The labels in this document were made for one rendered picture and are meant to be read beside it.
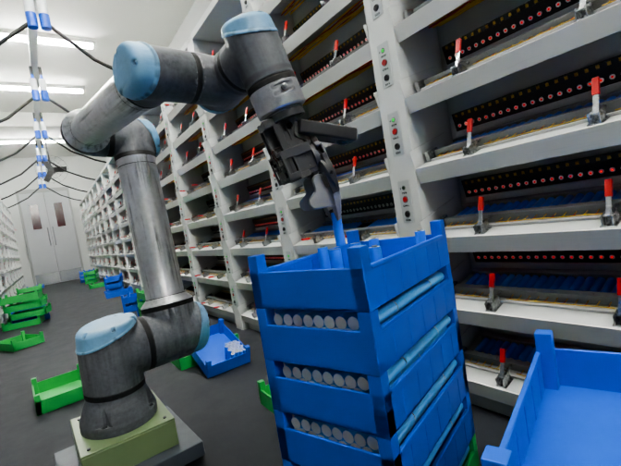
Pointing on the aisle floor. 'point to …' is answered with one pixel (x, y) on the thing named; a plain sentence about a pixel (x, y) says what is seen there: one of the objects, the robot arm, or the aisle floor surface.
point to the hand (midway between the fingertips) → (336, 212)
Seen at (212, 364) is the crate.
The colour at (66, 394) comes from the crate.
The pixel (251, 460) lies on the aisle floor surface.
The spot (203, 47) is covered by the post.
